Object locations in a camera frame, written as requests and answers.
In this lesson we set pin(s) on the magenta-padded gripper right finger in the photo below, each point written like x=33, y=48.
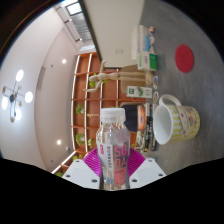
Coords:
x=148, y=173

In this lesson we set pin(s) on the window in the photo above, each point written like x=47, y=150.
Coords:
x=74, y=8

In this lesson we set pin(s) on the clear plastic drink bottle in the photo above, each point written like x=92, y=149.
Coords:
x=113, y=150

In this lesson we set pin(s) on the green and white carton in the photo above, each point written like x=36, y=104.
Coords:
x=138, y=91

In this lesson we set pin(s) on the grey curtain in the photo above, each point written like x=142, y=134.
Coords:
x=81, y=28

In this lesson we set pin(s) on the stack of white books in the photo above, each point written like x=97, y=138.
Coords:
x=139, y=41

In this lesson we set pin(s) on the flat round red coaster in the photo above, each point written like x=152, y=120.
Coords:
x=184, y=58

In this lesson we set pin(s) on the orange wooden shelf unit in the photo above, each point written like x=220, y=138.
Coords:
x=110, y=96

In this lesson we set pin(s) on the yellow striped white mug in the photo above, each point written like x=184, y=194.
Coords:
x=181, y=121

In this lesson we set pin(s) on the branched ceiling lamp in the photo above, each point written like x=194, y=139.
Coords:
x=15, y=96

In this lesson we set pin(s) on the round printed badge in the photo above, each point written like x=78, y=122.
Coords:
x=155, y=82
x=151, y=29
x=152, y=40
x=156, y=97

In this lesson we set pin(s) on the stack of dark books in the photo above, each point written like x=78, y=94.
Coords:
x=146, y=130

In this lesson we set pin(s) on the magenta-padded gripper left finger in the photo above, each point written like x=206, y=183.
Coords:
x=80, y=174

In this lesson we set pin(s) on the green and white box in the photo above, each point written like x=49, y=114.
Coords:
x=148, y=61

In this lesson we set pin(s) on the wooden artist mannequin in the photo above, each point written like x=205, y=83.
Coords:
x=126, y=76

